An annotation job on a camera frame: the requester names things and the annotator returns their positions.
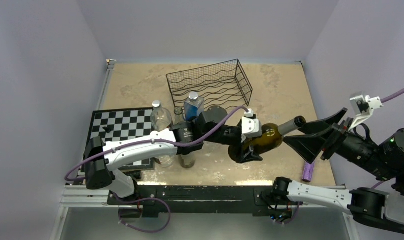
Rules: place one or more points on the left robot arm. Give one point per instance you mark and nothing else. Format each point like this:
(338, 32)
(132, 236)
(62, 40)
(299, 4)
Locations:
(103, 160)

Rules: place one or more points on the clear bottle silver cap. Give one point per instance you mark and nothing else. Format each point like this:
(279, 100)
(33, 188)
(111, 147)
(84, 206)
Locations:
(160, 117)

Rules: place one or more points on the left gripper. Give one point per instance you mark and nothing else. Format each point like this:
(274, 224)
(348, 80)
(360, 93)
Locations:
(250, 155)

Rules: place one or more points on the green wine bottle silver neck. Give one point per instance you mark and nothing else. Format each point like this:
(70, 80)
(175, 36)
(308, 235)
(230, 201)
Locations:
(271, 138)

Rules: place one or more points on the black table front rail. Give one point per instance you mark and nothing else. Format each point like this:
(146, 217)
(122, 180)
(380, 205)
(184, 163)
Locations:
(151, 200)

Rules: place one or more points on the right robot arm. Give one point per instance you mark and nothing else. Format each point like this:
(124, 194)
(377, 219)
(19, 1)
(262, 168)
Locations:
(367, 206)

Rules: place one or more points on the dark wine bottle white label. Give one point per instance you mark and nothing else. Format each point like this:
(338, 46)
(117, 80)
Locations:
(186, 155)

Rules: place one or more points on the black white checkerboard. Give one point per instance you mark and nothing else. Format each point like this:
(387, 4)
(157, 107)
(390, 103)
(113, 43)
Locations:
(115, 125)

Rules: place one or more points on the blue square glass bottle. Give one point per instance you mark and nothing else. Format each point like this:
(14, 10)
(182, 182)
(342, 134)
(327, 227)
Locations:
(193, 105)

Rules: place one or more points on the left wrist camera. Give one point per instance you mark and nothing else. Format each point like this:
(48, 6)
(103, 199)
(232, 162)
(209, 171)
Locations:
(251, 127)

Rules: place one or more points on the clear wine bottle dark label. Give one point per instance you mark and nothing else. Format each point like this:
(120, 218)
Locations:
(178, 115)

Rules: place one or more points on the black wire wine rack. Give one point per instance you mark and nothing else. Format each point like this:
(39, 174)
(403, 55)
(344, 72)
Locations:
(223, 84)

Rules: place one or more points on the clear round bottle white cap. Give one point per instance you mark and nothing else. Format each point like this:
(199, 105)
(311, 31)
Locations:
(164, 161)

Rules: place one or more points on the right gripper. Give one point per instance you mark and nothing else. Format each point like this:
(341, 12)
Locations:
(325, 133)

